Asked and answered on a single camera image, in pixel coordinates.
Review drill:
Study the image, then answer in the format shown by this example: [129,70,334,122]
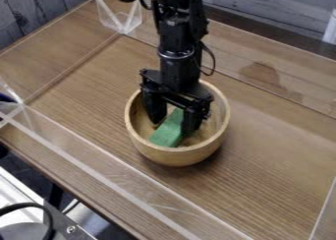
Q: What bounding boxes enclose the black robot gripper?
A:
[140,48,213,137]

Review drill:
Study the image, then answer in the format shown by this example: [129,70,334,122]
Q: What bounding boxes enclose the green rectangular block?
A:
[148,108,184,148]

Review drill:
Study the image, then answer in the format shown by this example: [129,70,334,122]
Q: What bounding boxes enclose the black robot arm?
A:
[120,0,212,136]

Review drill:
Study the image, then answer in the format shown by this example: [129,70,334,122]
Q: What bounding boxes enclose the brown wooden bowl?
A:
[125,81,230,167]

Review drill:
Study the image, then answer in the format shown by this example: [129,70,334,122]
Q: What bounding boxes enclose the clear acrylic table barrier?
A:
[0,0,336,240]

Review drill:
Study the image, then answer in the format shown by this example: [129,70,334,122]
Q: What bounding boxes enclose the black table leg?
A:
[48,184,64,209]

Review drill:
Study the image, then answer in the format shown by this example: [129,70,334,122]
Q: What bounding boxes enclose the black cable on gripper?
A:
[194,40,217,77]

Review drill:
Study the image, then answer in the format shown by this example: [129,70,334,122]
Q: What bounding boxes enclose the white post at right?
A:
[322,8,336,44]

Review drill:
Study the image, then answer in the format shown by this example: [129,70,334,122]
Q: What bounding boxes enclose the grey metal bracket with screw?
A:
[49,208,97,240]

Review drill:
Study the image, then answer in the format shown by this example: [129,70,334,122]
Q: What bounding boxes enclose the black cable lower left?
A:
[0,202,56,240]

